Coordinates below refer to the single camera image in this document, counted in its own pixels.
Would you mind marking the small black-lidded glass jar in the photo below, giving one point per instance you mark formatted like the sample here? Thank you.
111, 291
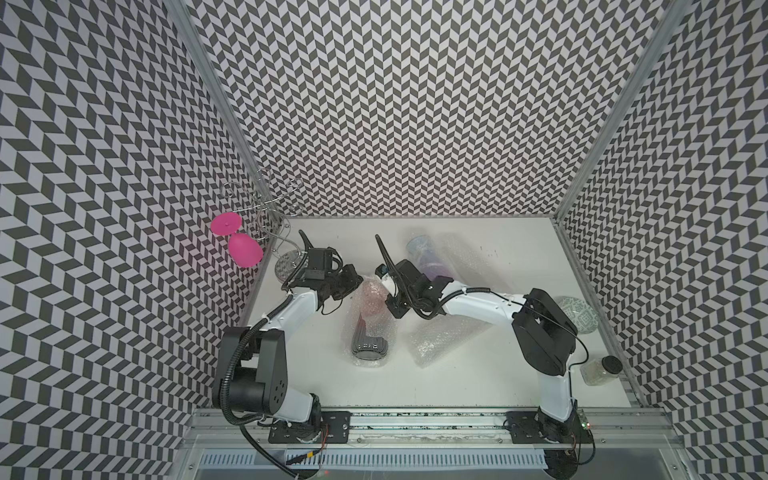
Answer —
601, 370

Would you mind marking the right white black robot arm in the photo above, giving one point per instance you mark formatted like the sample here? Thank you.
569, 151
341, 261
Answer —
546, 336

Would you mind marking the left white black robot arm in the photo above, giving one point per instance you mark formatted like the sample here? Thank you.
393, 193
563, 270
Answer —
251, 379

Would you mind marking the red black ribbed vase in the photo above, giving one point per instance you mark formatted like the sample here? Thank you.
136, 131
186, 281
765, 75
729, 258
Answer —
370, 338

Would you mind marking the green patterned round bowl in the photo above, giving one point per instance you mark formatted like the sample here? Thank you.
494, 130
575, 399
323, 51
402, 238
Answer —
580, 313

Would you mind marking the pink plastic wine glass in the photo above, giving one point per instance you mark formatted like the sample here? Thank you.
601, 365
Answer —
243, 249

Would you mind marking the chrome wire glass rack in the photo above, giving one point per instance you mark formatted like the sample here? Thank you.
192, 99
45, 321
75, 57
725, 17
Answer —
264, 220

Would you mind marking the aluminium front rail frame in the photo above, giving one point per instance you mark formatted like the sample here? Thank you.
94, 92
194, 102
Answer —
439, 440

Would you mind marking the purple blue wrapped tumbler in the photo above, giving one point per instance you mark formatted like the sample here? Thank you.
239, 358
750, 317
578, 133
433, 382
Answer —
429, 259

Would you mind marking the clear bubble wrap sheet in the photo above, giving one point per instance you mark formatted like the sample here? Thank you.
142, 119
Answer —
351, 320

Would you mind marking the clear bubble wrap roll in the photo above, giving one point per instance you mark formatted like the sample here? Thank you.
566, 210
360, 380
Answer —
435, 339

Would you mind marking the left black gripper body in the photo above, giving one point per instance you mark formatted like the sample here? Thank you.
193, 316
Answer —
340, 282

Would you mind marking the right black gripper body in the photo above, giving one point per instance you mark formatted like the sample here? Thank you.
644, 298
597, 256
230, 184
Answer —
401, 302

